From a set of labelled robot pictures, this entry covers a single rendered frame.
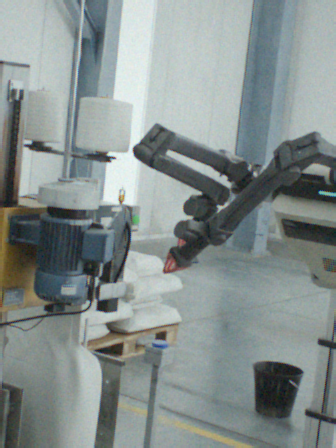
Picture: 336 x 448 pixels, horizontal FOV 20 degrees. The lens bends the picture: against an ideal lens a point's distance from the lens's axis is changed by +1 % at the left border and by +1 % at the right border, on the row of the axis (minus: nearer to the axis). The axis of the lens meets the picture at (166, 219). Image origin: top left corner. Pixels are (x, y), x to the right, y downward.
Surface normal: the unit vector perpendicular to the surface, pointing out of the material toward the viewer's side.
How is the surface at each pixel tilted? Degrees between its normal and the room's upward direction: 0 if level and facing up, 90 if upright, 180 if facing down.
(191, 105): 90
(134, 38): 90
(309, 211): 40
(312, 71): 90
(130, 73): 90
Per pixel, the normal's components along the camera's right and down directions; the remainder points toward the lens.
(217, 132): 0.81, 0.16
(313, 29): -0.57, 0.04
